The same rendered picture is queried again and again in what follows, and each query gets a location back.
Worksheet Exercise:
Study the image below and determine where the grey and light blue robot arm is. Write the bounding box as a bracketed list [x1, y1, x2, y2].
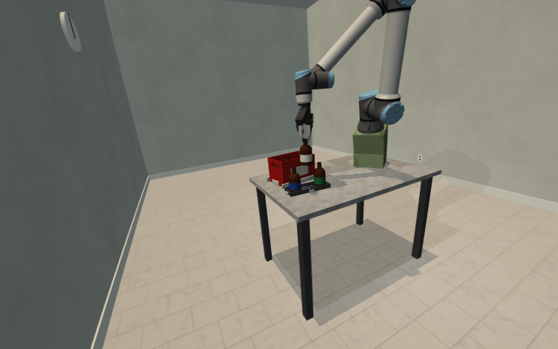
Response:
[295, 0, 416, 134]

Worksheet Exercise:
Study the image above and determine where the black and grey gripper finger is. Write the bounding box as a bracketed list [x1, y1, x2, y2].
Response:
[306, 119, 313, 142]
[296, 123, 304, 142]

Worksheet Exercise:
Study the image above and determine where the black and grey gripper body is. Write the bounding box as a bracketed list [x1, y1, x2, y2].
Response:
[298, 103, 314, 125]

